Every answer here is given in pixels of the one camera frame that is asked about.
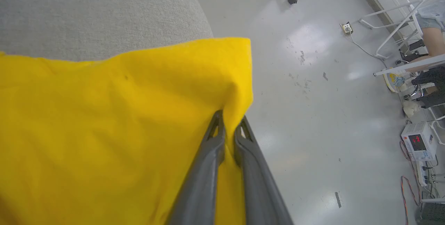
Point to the white power strip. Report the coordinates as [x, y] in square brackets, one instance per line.
[421, 174]

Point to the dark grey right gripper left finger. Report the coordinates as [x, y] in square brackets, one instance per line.
[203, 183]

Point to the white device with red display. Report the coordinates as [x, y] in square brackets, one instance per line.
[419, 141]

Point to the white metal bar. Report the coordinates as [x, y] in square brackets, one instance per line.
[410, 66]

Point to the white crumpled bag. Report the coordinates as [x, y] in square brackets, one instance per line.
[412, 108]

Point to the person's bare leg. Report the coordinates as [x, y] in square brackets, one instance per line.
[434, 40]

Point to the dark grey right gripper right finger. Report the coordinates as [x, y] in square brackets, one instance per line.
[259, 183]

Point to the white floor socket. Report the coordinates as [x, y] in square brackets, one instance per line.
[347, 28]

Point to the black mesh basket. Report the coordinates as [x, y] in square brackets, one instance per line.
[433, 214]

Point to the yellow t-shirt garment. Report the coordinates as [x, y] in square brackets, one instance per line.
[104, 131]

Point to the white metal rack frame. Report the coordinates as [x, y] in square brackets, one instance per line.
[399, 26]

